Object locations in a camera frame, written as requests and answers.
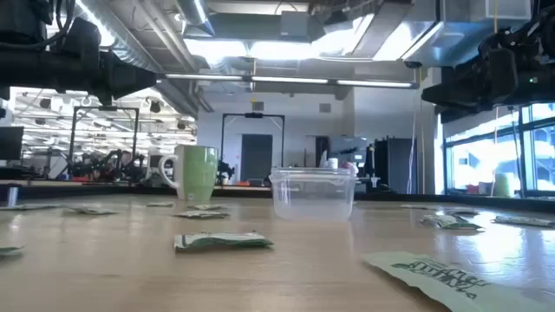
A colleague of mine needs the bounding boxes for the yellow green cylinder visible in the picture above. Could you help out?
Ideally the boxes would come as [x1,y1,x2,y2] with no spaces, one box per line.
[493,172,516,198]

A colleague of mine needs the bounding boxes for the dark framed window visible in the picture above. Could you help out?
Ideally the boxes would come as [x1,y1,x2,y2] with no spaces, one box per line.
[441,101,555,198]

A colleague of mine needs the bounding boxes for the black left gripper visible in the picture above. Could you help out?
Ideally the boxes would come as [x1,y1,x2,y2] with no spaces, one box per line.
[63,46,159,100]

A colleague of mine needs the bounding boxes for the hanging linear light fixture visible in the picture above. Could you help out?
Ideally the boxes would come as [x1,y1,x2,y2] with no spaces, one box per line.
[163,72,421,90]

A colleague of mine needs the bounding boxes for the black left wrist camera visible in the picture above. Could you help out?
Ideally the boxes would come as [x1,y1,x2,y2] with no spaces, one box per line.
[64,16,103,66]

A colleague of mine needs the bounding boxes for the grey ceiling box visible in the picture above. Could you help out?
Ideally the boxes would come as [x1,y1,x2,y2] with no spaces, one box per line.
[280,10,310,38]

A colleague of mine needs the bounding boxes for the white hanging cable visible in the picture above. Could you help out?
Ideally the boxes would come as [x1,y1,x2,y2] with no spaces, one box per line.
[407,68,416,195]

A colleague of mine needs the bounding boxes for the wooden background table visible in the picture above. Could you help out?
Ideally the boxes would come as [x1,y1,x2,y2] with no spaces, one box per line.
[214,185,272,192]

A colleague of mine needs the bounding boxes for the black gantry frame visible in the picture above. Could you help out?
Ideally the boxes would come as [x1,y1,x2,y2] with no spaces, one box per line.
[69,105,140,174]
[220,112,286,174]

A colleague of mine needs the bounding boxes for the black tall cabinet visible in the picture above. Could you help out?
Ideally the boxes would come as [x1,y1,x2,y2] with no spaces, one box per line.
[374,136,418,195]

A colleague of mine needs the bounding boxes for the rectangular silver air duct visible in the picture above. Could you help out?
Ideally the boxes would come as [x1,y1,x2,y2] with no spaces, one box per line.
[310,0,532,66]

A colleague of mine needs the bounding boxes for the green white-handled mug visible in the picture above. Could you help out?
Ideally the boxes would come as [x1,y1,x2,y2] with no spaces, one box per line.
[158,144,219,202]

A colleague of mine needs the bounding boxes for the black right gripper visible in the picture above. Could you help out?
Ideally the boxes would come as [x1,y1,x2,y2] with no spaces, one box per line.
[420,45,521,126]

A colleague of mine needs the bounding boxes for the round silver ventilation duct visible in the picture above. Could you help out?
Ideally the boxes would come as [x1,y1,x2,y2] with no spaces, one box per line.
[175,0,216,38]

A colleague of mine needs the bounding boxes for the yellow hanging cord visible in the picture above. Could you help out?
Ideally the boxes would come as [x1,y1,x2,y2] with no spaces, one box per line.
[492,0,500,196]

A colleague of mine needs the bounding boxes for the black computer monitor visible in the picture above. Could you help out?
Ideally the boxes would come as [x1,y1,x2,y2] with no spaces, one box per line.
[0,126,25,161]

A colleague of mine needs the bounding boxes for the clear plastic container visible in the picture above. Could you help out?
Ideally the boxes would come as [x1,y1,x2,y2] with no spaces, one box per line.
[268,166,359,222]

